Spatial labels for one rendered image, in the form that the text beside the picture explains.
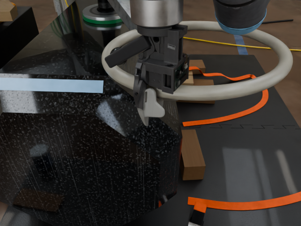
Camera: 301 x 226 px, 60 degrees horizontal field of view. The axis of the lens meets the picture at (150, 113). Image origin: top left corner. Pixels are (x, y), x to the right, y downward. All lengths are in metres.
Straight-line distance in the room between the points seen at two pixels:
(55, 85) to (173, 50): 0.47
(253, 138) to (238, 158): 0.23
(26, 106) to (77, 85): 0.17
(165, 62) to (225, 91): 0.13
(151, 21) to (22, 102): 0.55
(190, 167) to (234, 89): 0.99
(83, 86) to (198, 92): 0.41
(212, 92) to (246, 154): 1.29
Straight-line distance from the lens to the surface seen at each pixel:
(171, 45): 0.46
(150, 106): 0.52
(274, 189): 1.67
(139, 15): 0.45
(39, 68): 0.91
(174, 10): 0.44
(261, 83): 0.57
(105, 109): 0.80
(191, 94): 0.51
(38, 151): 0.98
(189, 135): 1.64
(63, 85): 0.84
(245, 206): 1.54
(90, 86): 0.81
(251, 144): 1.86
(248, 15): 0.50
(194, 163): 1.49
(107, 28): 1.16
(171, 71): 0.46
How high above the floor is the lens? 1.26
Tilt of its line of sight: 39 degrees down
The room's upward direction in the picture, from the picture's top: straight up
